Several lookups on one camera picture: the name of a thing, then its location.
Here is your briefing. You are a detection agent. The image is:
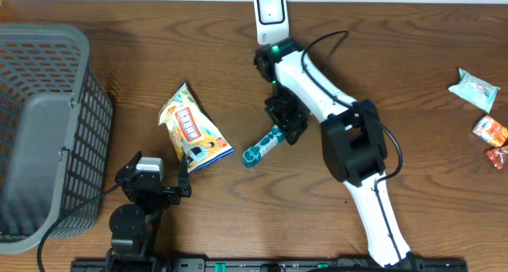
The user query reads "yellow snack bag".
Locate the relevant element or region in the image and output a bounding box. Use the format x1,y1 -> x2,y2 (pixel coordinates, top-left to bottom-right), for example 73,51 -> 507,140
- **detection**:
158,82 -> 234,174

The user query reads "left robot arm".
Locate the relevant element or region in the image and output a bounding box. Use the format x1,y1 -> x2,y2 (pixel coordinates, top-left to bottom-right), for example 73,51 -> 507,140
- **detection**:
104,152 -> 192,272

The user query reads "pale green wipes pack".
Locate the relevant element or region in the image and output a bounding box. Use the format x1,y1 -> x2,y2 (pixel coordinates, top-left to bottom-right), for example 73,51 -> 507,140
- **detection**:
448,68 -> 500,113

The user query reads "orange Kleenex tissue pack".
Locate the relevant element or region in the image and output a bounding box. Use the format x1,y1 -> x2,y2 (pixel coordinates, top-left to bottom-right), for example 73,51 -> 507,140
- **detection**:
472,116 -> 507,147

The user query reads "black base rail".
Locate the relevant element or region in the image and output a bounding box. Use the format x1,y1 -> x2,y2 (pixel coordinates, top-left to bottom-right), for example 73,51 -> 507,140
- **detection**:
70,257 -> 468,272

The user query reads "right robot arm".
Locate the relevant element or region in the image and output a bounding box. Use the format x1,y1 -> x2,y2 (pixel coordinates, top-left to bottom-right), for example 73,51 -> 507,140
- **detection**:
253,37 -> 410,267

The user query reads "red Top snack bar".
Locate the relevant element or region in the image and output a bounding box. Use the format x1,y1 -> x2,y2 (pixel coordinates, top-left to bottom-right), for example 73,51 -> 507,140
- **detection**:
485,146 -> 508,170

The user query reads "blue mouthwash bottle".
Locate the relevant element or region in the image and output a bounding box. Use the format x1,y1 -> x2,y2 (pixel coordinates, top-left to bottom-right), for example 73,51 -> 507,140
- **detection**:
241,125 -> 285,168

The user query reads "left black cable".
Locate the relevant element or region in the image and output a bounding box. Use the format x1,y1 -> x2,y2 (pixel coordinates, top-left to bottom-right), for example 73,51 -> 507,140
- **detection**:
36,183 -> 121,272

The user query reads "white barcode scanner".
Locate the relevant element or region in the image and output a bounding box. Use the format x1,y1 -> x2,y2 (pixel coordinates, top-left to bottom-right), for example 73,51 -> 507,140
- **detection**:
254,0 -> 290,45

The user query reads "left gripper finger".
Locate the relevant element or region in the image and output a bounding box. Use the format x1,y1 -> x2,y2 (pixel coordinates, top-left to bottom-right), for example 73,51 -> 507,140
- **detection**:
125,151 -> 142,170
177,153 -> 191,189

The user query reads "grey plastic shopping basket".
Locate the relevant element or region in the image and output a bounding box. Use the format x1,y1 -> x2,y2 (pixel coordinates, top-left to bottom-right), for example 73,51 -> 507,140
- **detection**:
1,24 -> 114,255

